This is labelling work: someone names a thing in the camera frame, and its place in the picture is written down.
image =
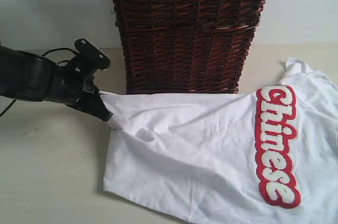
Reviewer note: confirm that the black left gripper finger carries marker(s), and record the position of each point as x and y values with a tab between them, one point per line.
92	104

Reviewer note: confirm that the dark brown wicker basket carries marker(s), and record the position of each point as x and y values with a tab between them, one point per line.
194	46

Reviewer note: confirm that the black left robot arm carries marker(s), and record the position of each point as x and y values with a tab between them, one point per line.
31	77

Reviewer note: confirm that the white t-shirt with red lettering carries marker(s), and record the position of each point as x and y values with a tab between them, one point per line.
265	157

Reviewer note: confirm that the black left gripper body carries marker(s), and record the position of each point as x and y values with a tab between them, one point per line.
72	80

